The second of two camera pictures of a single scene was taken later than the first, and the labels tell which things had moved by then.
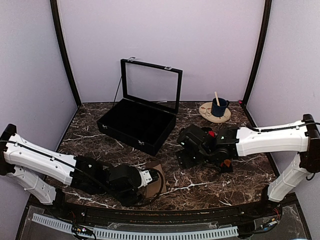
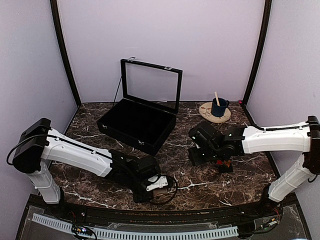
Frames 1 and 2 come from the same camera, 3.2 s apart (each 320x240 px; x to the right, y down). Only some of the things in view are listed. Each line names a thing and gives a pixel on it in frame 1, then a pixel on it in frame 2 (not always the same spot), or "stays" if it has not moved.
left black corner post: (61, 38) stays
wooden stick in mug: (217, 98) stays
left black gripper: (131, 201) -> (140, 198)
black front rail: (154, 217) stays
